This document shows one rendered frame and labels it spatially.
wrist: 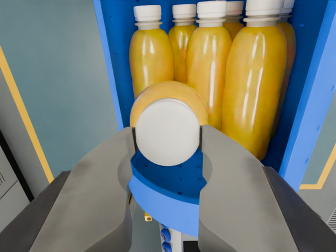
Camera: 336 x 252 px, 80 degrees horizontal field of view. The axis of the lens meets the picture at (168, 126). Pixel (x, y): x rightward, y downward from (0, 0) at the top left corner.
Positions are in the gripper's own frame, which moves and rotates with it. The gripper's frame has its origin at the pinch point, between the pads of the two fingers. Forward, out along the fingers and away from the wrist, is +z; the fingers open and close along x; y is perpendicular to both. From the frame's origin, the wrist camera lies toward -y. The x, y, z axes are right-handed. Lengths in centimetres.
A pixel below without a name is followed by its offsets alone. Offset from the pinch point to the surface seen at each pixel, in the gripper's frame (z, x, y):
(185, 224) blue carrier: 4.9, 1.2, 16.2
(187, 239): 29, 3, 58
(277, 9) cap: 14.4, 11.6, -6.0
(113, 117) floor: 128, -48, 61
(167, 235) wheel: 30, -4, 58
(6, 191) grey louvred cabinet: 105, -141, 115
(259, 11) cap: 14.4, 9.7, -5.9
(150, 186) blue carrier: 7.2, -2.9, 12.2
